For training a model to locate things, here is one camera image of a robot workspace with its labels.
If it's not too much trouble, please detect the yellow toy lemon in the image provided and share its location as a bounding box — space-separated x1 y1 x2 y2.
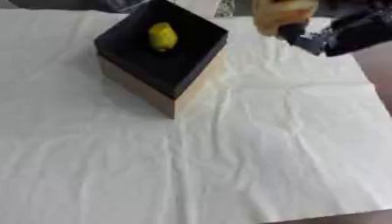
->
147 22 179 53

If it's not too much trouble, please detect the person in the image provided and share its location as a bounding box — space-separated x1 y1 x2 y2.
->
323 0 392 58

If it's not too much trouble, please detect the tan cardboard box black inside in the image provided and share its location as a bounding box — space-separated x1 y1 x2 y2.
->
93 0 230 120

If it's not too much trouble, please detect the dark blue grey object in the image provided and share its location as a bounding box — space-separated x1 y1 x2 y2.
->
276 22 330 56

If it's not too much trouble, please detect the person's hand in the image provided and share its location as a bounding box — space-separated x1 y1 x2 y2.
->
252 0 322 38

